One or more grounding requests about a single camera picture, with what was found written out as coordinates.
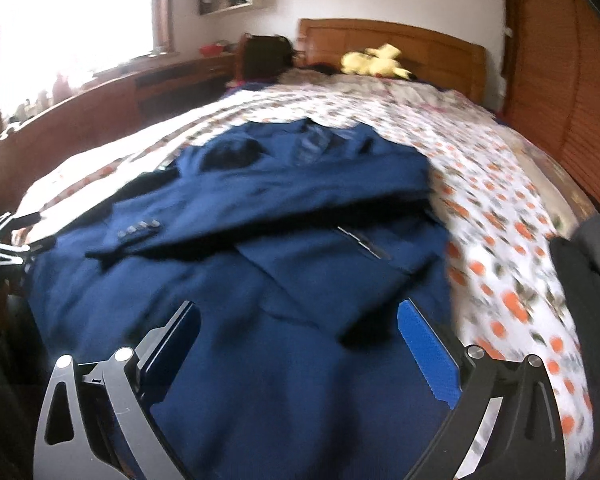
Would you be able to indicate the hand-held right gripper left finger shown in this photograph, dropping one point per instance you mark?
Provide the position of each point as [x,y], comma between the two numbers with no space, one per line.
[166,344]

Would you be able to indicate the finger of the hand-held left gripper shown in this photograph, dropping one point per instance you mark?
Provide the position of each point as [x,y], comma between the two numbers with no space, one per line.
[2,225]
[10,256]

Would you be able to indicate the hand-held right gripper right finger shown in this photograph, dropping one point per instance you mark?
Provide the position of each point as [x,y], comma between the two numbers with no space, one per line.
[427,350]

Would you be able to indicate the navy blue blazer jacket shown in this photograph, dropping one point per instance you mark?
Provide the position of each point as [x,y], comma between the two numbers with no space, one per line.
[280,195]

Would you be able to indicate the row of bottles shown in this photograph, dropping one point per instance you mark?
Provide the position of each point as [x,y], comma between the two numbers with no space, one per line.
[40,100]

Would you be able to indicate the orange floral bed sheet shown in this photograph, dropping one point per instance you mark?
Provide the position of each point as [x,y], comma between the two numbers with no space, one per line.
[505,240]

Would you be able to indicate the black folded garment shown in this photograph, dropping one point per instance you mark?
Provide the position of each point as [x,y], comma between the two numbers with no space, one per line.
[590,360]

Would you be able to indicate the long wooden desk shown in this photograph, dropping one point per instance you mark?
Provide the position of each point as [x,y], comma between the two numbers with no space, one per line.
[105,97]

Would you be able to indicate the wood framed window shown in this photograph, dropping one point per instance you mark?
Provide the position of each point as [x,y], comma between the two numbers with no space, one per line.
[70,20]

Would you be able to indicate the beige pink floral quilt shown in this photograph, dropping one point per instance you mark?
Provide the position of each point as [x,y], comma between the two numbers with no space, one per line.
[420,92]

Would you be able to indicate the red bowl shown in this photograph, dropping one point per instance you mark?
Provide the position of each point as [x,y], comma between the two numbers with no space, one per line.
[211,50]

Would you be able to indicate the yellow plush toy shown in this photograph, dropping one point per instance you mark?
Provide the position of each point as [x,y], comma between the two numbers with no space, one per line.
[375,64]

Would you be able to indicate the wooden slatted wardrobe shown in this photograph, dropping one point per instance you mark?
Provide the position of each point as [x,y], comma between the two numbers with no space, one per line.
[555,85]

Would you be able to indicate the wooden bed headboard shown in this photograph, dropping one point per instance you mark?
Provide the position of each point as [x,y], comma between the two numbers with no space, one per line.
[430,55]

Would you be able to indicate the black backpack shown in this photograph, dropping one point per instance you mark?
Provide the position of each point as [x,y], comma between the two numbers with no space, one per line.
[265,60]

